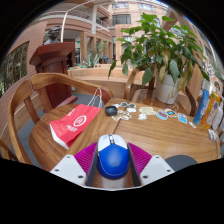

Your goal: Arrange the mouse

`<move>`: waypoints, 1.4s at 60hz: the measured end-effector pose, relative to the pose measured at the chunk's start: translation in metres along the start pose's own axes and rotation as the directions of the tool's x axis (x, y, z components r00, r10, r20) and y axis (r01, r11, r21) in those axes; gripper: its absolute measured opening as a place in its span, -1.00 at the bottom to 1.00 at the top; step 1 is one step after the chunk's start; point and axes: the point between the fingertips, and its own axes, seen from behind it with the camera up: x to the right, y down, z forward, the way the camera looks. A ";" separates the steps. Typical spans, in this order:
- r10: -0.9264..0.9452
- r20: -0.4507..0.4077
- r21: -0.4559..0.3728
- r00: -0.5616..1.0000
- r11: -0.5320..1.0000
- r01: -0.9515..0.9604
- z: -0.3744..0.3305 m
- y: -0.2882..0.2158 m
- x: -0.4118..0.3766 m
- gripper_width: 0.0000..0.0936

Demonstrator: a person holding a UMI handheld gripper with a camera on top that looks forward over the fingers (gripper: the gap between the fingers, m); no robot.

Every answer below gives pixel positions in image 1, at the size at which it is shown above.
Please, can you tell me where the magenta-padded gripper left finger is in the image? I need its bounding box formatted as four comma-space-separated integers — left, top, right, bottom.
49, 142, 99, 188

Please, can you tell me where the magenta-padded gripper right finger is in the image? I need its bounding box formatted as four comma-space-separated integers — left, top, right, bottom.
126, 142, 176, 188

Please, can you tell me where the blue and white computer mouse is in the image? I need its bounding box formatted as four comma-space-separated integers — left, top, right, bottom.
96, 134, 130, 180

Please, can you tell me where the wooden armchair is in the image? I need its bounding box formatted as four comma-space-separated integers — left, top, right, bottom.
6, 72, 114, 173
123, 66, 198, 118
0, 139, 19, 162

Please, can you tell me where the red paper shopping bag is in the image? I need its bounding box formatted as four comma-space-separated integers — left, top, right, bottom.
49, 88, 104, 150

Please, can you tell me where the blue shield sticker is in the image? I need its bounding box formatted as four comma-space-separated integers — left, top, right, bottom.
155, 109, 170, 121

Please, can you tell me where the blue rectangular sticker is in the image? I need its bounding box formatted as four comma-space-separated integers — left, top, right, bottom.
177, 112, 189, 125

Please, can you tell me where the cream rectangular sticker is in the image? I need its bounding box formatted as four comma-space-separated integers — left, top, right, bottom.
138, 106, 157, 116

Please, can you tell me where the colourful rounded sticker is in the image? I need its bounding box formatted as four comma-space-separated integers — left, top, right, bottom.
164, 108, 178, 118

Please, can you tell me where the white cutout sticker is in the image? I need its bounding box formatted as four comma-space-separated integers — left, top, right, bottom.
111, 109, 133, 122

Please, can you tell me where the white wipes packet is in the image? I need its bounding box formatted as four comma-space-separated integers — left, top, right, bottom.
208, 128, 219, 141

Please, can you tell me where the dark patterned sticker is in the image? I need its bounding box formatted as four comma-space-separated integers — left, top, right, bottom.
119, 101, 137, 109

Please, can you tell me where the small black box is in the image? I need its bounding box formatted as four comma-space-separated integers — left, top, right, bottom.
104, 105, 118, 117

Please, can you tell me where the blue tube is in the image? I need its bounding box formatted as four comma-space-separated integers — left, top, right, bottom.
193, 88, 211, 126

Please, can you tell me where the yellow liquid bottle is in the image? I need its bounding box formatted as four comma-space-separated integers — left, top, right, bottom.
200, 91, 223, 130

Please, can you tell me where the white pump bottle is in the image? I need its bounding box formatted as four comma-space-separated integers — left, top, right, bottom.
211, 99, 224, 131

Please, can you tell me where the long wooden planter box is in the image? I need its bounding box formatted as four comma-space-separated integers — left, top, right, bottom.
68, 64, 146, 99

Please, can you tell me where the spiky green agave plant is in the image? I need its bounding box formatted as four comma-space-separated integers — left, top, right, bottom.
74, 53, 101, 69

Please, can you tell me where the green plant in white pot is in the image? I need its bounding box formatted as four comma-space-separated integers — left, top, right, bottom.
107, 12, 211, 105

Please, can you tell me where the dark bust statue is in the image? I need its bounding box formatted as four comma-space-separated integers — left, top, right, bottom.
43, 24, 63, 46

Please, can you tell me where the dark red wooden pedestal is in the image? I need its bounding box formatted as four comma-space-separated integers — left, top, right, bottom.
28, 41, 79, 109

